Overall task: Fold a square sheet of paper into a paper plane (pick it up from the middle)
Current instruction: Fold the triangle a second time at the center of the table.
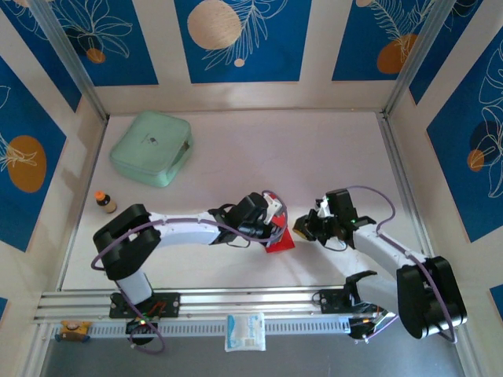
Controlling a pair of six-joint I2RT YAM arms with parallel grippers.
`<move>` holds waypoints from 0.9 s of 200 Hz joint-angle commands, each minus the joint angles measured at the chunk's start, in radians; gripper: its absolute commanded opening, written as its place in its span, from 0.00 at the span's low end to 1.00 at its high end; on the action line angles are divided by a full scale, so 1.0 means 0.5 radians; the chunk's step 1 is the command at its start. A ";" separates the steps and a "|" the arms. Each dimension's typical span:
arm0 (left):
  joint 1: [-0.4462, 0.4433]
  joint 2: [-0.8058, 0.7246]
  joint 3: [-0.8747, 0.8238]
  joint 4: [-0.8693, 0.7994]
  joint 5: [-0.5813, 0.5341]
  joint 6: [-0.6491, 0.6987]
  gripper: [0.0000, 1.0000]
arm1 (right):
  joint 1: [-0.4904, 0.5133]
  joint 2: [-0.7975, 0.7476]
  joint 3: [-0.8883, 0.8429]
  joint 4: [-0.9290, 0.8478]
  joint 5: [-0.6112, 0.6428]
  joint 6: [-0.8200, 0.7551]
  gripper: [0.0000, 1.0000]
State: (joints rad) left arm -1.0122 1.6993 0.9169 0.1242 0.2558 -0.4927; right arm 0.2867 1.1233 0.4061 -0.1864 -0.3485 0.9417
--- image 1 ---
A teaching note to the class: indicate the red cloth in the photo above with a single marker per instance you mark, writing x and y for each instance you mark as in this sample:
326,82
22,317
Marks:
281,243

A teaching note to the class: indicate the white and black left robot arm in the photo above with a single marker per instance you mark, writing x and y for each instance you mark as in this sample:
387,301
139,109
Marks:
184,233

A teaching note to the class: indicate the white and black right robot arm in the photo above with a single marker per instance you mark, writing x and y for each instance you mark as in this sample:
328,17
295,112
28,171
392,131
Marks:
393,251

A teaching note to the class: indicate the white tissue pack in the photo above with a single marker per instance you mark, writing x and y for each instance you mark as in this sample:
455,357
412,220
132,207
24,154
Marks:
245,331

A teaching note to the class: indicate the mint green zipper pouch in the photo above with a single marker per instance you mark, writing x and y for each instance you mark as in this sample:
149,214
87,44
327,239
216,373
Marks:
151,147

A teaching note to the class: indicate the small bottle with orange cap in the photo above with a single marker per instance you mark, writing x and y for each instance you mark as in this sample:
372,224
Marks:
107,203

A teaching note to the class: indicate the yellow and blue toy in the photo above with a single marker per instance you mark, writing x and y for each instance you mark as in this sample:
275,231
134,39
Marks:
74,330

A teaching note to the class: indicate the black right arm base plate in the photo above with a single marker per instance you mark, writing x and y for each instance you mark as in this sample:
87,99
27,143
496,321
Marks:
332,300

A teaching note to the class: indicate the aluminium side rail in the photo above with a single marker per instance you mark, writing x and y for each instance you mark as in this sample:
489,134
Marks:
401,169
80,204

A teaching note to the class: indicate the aluminium table rail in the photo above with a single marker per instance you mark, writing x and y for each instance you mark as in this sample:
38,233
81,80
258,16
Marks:
243,302

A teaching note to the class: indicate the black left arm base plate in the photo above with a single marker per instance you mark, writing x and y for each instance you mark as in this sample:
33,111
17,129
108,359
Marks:
169,304

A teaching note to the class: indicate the aluminium frame post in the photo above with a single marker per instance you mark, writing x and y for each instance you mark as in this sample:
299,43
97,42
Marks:
67,55
416,59

